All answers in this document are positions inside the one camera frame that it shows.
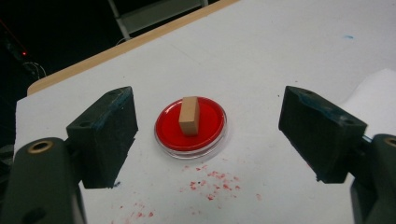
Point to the wooden stamp block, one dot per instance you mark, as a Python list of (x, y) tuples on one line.
[(189, 116)]

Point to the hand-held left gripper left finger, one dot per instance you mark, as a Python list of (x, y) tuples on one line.
[(102, 137)]

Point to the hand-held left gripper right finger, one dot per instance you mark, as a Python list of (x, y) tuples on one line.
[(320, 137)]

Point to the white metal desk frame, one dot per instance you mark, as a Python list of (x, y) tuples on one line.
[(155, 14)]

